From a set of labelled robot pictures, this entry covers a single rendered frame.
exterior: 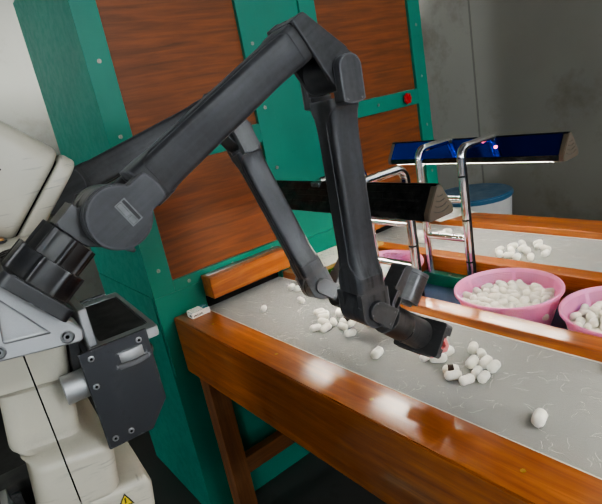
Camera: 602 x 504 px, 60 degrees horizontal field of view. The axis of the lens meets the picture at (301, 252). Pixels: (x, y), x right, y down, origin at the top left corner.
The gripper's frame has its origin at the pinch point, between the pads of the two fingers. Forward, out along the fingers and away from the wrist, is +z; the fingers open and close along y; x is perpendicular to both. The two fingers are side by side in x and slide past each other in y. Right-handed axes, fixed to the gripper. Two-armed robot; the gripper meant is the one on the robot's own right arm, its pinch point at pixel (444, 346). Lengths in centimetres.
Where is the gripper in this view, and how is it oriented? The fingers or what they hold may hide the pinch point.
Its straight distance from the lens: 107.6
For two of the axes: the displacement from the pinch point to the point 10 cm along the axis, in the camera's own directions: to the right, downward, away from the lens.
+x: -3.6, 9.2, -1.6
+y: -6.2, -1.1, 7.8
